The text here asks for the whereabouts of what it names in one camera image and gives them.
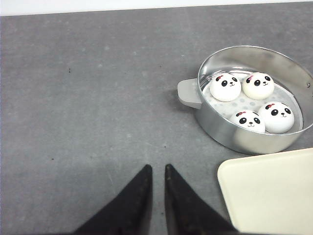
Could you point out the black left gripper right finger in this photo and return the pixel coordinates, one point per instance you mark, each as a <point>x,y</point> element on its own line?
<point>187,213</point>

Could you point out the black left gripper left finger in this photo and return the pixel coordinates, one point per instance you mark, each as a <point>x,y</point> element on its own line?
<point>129,213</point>

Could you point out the cream panda bun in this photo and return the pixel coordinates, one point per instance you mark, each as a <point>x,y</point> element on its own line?
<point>258,85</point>
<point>225,87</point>

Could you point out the cream plastic tray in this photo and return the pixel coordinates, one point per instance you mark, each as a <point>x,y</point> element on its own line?
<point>271,194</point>

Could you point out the white perforated steamer liner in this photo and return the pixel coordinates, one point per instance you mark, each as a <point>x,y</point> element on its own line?
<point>242,102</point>

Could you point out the stainless steel steamer pot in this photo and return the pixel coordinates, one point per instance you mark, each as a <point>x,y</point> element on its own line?
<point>246,60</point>

